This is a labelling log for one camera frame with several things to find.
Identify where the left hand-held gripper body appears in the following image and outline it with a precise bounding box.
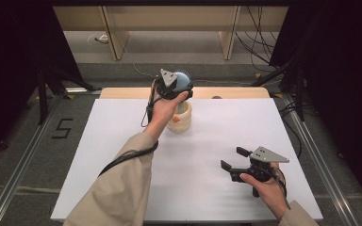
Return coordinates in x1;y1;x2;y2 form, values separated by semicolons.
155;68;184;102

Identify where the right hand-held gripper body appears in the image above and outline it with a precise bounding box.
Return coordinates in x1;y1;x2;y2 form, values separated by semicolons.
230;146;290;184

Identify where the cream ribbed holder cup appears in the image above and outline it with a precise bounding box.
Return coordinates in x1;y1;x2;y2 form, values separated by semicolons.
166;99;192;134

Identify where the person's left hand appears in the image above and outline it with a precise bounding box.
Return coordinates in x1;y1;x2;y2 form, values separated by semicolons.
150;80;189;127

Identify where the person's right hand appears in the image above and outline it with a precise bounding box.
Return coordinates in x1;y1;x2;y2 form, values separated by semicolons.
239;162;288;220

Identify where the beige wooden desk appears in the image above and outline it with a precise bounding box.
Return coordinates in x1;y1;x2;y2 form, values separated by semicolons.
52;5;289;61

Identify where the black metal stand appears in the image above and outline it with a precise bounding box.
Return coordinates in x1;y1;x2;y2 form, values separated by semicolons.
251;56;305;122
37;60;103;126

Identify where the short silver bar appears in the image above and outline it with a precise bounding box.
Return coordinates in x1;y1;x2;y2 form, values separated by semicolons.
65;87;89;94

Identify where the dark curtain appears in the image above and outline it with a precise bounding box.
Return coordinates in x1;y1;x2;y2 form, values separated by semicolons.
0;0;83;164
268;0;362;205

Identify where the white floor cable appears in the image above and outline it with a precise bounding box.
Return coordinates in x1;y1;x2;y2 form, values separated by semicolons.
123;46;253;87

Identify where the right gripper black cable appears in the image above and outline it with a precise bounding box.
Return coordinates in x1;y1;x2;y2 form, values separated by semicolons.
271;168;291;211

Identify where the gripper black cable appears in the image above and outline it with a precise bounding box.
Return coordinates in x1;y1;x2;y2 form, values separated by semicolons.
97;79;159;178
271;168;291;211

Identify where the aluminium floor rail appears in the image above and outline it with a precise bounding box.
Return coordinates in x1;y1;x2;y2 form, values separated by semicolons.
0;93;68;226
281;93;361;226

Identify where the bundle of black cables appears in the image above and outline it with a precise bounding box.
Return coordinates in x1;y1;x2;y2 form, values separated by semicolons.
235;5;288;73

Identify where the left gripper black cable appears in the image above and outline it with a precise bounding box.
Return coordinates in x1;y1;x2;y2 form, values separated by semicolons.
97;79;159;178

